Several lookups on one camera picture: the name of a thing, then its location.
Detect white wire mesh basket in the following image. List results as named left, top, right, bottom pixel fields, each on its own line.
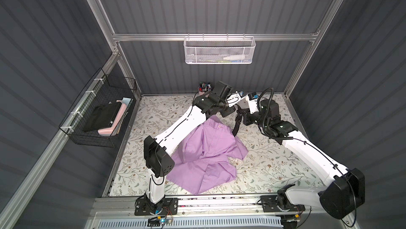
left=184, top=35, right=256, bottom=65

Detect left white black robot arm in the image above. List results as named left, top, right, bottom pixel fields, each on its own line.
left=144, top=81, right=246, bottom=209

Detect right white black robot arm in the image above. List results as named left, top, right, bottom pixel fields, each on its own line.
left=228, top=91, right=365, bottom=219

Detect pink handled tool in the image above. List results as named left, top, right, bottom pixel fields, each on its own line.
left=98, top=98, right=129, bottom=137

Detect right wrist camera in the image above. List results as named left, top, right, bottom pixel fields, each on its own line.
left=246, top=92, right=259, bottom=114

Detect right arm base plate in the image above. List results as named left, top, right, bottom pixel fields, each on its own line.
left=257, top=195, right=306, bottom=214

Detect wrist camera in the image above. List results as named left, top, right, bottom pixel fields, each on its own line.
left=246, top=92, right=259, bottom=114
left=226, top=90, right=245, bottom=105

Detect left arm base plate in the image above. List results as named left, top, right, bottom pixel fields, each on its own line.
left=134, top=196, right=179, bottom=216

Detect small green circuit board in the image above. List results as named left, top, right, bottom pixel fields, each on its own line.
left=147, top=216, right=173, bottom=228

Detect white tube in basket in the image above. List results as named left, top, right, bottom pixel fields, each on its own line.
left=223, top=54, right=245, bottom=62

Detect pink pen cup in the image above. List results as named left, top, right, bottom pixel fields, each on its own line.
left=198, top=82, right=212, bottom=96

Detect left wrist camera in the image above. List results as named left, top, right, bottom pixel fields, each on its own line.
left=226, top=90, right=245, bottom=105

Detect purple trousers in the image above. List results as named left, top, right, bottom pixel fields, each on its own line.
left=167, top=116, right=248, bottom=195

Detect black wire wall basket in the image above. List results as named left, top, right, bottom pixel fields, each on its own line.
left=59, top=69, right=137, bottom=148

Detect black leather belt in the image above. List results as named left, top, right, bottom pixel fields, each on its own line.
left=232, top=105, right=245, bottom=136

